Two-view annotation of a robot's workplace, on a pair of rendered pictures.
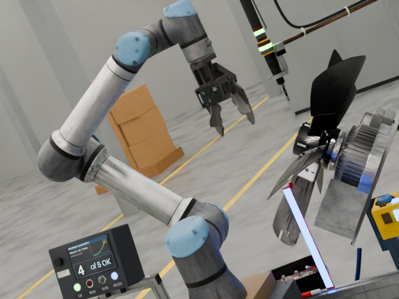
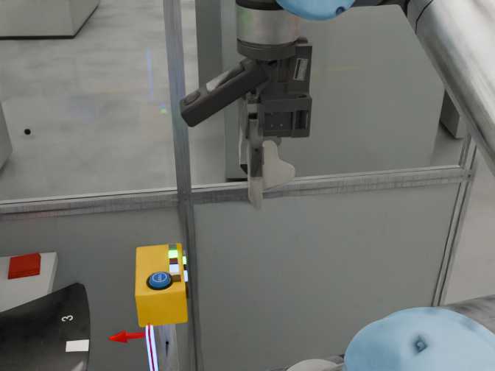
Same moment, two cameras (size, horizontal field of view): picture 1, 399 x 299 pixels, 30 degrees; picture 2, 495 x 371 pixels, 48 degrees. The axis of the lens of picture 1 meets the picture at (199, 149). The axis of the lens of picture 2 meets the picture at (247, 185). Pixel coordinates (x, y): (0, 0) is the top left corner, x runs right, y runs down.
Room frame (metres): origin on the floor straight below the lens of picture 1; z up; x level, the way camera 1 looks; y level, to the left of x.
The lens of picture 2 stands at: (2.27, 0.42, 1.82)
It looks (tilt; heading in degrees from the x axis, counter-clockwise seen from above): 31 degrees down; 235
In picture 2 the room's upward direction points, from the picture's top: straight up
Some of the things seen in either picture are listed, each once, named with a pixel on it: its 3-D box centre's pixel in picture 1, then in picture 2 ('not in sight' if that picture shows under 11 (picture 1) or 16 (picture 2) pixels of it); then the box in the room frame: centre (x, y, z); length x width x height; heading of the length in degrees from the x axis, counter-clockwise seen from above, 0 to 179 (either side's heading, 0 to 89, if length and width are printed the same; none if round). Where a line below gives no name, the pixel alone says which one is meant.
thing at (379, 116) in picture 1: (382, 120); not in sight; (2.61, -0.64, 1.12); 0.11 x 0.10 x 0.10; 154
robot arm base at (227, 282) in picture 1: (212, 288); not in sight; (1.82, 0.12, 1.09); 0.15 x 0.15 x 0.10
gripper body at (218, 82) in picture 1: (211, 80); (271, 87); (1.88, -0.10, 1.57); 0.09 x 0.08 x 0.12; 154
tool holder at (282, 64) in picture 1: (275, 61); not in sight; (2.36, -0.34, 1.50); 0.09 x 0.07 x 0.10; 99
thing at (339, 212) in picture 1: (341, 208); not in sight; (2.30, -0.33, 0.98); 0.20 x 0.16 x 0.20; 64
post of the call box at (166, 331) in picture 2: not in sight; (165, 319); (1.90, -0.44, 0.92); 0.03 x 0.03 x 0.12; 64
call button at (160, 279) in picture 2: (384, 199); (160, 280); (1.92, -0.40, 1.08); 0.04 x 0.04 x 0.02
